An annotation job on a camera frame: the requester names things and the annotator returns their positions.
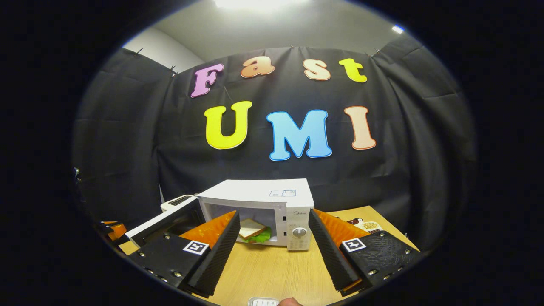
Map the white divided grain dish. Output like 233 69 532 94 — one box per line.
359 220 383 234

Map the large ceiling light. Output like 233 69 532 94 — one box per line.
215 0 306 11

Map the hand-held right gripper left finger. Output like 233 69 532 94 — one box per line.
127 210 241 298

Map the white toaster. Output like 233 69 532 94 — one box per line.
161 195 198 213

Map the black backdrop cloth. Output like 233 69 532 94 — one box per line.
72 34 476 251

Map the lettuce sandwich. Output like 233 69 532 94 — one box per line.
238 219 272 244

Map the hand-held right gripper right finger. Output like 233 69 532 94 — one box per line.
308 208 425 296

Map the white microwave oven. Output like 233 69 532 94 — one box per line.
125 178 315 251

